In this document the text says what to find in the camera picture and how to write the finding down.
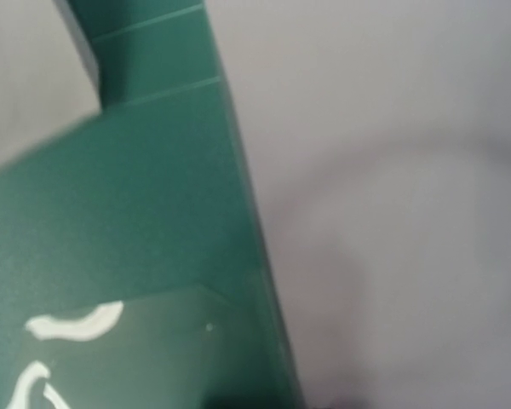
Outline printed paper sheet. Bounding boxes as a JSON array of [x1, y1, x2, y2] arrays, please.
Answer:
[[206, 1, 511, 408]]

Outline paper sheets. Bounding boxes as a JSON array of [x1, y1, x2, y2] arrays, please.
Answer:
[[0, 0, 101, 168]]

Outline dark teal folder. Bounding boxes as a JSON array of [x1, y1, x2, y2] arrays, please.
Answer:
[[0, 1, 303, 408]]

